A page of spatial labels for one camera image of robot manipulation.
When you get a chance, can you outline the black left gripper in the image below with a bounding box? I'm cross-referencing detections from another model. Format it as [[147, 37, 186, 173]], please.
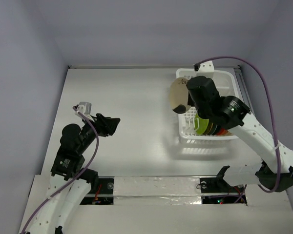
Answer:
[[78, 112, 120, 153]]

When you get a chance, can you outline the cream plate with black pattern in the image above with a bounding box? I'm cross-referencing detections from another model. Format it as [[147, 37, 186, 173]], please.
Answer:
[[168, 78, 191, 114]]

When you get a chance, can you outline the lime green plate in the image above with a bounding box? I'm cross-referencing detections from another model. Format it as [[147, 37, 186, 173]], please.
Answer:
[[194, 114, 212, 136]]

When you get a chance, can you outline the yellow brown patterned plate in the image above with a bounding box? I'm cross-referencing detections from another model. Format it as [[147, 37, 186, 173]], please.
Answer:
[[207, 122, 218, 136]]

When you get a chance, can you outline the blue white patterned plate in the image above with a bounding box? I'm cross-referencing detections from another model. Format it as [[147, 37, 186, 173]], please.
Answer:
[[210, 124, 221, 136]]

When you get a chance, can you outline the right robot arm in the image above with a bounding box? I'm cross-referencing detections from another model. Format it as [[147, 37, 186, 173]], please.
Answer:
[[186, 76, 293, 192]]

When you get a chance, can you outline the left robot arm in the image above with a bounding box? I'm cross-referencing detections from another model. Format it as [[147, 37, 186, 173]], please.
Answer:
[[21, 111, 121, 234]]

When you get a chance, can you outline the white plastic dish rack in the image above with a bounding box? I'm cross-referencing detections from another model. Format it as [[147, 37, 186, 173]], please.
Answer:
[[176, 69, 240, 144]]

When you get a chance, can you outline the orange plate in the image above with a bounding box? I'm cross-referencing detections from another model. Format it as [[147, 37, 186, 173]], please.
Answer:
[[216, 128, 228, 136]]

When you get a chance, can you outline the beige plate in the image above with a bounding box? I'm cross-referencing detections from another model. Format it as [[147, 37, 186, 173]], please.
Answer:
[[226, 131, 235, 137]]

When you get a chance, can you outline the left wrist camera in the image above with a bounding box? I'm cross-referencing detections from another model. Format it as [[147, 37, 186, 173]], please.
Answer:
[[73, 101, 92, 116]]

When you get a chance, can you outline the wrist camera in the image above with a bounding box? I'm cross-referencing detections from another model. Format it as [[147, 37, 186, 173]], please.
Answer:
[[73, 101, 92, 116], [193, 60, 214, 73]]

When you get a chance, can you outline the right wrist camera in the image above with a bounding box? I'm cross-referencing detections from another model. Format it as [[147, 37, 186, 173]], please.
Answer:
[[193, 60, 214, 73]]

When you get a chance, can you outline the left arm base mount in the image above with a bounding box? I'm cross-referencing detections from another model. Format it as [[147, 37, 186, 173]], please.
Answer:
[[80, 177, 114, 205]]

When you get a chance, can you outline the foil covered front rail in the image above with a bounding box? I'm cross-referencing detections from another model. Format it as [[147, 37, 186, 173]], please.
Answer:
[[113, 176, 202, 206]]

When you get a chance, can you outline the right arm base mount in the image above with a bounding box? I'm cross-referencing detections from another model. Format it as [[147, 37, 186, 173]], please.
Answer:
[[196, 177, 247, 205]]

